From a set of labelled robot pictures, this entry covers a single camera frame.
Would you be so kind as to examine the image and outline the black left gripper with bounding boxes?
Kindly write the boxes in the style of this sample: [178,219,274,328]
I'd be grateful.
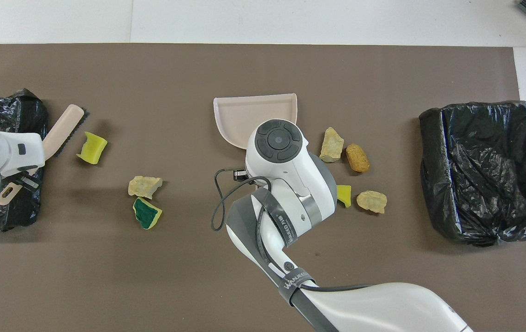
[12,171,42,190]

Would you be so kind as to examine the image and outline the beige plastic dustpan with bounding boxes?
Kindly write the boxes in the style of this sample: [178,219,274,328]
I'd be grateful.
[213,93,299,149]

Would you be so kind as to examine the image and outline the beige hand brush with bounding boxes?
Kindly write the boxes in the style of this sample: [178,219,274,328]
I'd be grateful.
[0,104,89,207]

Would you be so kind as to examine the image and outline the pale beige foam chunk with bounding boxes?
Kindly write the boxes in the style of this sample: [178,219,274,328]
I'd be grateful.
[319,127,345,163]
[128,176,163,200]
[357,190,388,214]

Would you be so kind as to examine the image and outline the green and yellow sponge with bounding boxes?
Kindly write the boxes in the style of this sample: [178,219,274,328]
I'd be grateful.
[133,197,163,230]

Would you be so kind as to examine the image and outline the black bag lined bin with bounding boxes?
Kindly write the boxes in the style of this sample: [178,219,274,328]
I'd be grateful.
[419,101,526,246]
[0,88,49,232]

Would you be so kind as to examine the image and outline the small yellow sponge piece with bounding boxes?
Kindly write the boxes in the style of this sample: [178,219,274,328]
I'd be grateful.
[337,184,352,208]

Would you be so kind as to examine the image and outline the brown foam chunk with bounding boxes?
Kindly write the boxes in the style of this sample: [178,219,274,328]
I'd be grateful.
[346,143,370,173]

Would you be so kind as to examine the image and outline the brown table mat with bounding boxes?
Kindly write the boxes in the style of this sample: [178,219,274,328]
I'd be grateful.
[0,44,526,332]

